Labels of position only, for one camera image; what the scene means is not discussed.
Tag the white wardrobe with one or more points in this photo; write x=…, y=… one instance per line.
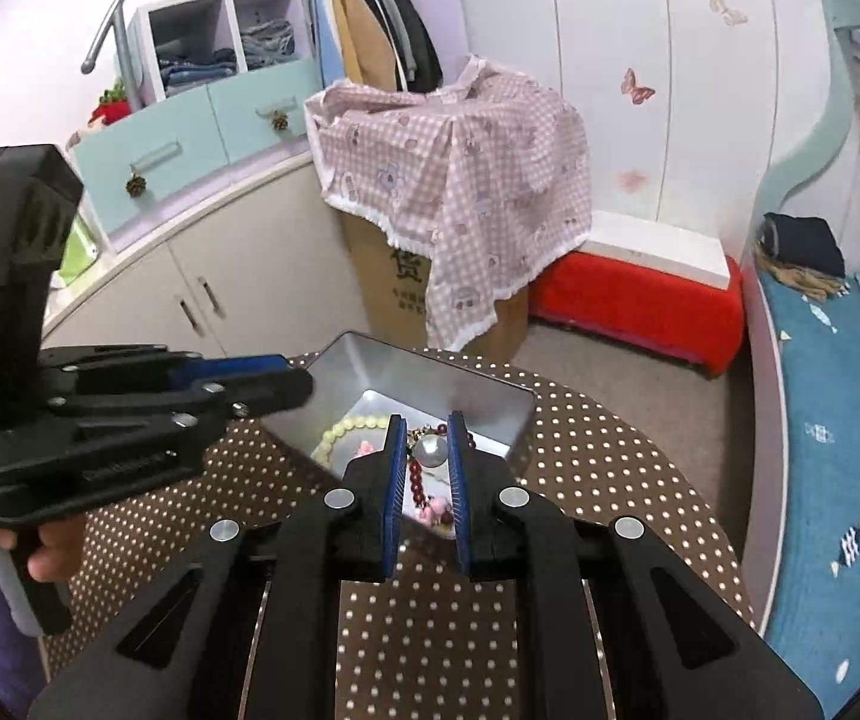
x=587, y=52

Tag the row of hanging clothes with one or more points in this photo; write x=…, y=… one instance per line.
x=370, y=22

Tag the person's left hand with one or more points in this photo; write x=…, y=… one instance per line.
x=55, y=555

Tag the blue printed bed sheet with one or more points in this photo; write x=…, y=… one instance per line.
x=827, y=405

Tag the grey metal handrail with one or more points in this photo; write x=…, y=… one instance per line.
x=122, y=52

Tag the teal drawer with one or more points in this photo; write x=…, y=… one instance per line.
x=175, y=180
x=250, y=127

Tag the red plush toy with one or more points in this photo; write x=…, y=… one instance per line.
x=111, y=111

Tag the pinecone drawer ornament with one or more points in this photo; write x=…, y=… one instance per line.
x=135, y=185
x=280, y=121

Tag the folded jeans pile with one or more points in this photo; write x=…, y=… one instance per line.
x=197, y=71
x=269, y=41

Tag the brown polka dot tablecloth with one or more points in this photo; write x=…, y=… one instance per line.
x=587, y=465

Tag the beige cabinet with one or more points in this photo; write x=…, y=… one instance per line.
x=265, y=240

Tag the cardboard box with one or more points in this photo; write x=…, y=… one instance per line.
x=392, y=285

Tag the white board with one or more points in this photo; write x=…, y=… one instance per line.
x=662, y=251

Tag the red stool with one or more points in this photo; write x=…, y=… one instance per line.
x=625, y=307

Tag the pale butterfly sticker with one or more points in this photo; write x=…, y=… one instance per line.
x=726, y=7

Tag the teal bunk bed frame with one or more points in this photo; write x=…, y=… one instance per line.
x=812, y=150

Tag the green printed bag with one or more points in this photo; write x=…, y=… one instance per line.
x=76, y=251

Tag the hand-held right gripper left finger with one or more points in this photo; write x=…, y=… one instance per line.
x=396, y=480

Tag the white pearl pendant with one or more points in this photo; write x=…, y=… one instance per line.
x=428, y=451

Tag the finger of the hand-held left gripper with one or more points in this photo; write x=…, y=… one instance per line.
x=235, y=367
x=265, y=394

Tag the grey metal box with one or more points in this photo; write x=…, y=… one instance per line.
x=415, y=382

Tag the faint pink butterfly sticker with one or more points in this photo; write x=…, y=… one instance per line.
x=631, y=180

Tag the pink checked cloth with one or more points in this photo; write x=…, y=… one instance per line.
x=460, y=187

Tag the red butterfly sticker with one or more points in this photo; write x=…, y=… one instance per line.
x=634, y=86

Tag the brown folded cloth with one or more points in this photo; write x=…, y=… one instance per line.
x=805, y=283

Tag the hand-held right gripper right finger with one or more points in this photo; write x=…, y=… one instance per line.
x=460, y=480

